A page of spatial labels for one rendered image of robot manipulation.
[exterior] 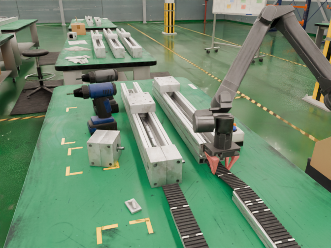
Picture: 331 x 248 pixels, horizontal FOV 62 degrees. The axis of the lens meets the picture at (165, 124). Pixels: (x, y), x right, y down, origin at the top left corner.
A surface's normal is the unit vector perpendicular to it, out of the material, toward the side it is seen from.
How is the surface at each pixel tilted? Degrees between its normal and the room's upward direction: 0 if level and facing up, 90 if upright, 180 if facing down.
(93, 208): 0
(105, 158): 90
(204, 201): 0
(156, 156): 0
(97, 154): 90
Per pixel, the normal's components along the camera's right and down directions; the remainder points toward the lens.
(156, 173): 0.25, 0.40
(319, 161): -0.96, 0.11
